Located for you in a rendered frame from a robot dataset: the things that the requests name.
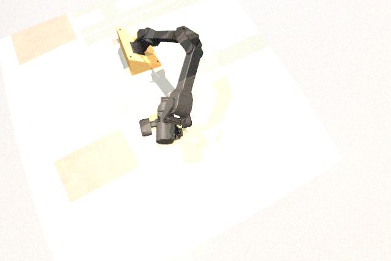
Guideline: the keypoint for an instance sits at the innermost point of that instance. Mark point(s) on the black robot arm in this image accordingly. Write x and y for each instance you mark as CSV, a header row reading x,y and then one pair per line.
x,y
180,99

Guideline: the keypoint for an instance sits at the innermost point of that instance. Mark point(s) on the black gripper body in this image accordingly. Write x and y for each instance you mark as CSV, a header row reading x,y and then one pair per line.
x,y
146,125

